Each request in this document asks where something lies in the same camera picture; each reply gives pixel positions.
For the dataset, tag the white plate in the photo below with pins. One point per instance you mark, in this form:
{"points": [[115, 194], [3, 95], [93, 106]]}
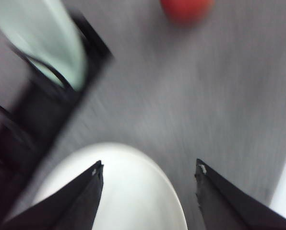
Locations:
{"points": [[137, 193]]}

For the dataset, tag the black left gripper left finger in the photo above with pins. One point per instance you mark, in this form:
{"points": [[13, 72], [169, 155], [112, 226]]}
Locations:
{"points": [[73, 207]]}

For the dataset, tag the red pomegranate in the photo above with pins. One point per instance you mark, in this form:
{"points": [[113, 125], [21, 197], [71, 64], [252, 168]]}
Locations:
{"points": [[186, 11]]}

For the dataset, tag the green plate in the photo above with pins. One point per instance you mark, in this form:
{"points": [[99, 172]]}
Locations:
{"points": [[48, 32]]}

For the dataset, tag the black plastic dish rack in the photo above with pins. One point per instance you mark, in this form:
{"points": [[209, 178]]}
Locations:
{"points": [[30, 121]]}

